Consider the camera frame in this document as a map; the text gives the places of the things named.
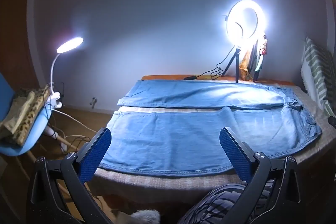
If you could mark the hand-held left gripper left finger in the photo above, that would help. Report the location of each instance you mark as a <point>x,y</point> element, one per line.
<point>94,158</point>

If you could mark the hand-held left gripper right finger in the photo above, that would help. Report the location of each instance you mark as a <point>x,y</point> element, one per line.
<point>233,153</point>

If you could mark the blue denim pants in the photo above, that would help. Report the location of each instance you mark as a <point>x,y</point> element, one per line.
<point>170,140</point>

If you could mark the green striped white pillow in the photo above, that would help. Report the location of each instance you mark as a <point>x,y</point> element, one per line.
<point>315,69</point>

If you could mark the blue chair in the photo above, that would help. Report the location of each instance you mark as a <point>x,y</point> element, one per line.
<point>26,145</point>

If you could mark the white fluffy object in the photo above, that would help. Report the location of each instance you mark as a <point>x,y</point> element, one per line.
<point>144,217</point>

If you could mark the leopard print cloth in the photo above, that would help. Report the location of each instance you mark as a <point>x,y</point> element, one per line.
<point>29,113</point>

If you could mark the orange cloth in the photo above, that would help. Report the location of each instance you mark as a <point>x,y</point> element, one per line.
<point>246,66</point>

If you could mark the black tripod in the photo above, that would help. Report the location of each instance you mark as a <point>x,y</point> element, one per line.
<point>237,64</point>

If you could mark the white gooseneck clip lamp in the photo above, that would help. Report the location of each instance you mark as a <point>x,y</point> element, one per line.
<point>69,45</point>

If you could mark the brown wooden door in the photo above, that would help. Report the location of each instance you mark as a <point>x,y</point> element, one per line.
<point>15,43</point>

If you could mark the wall socket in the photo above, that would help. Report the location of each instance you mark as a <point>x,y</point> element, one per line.
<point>93,102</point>

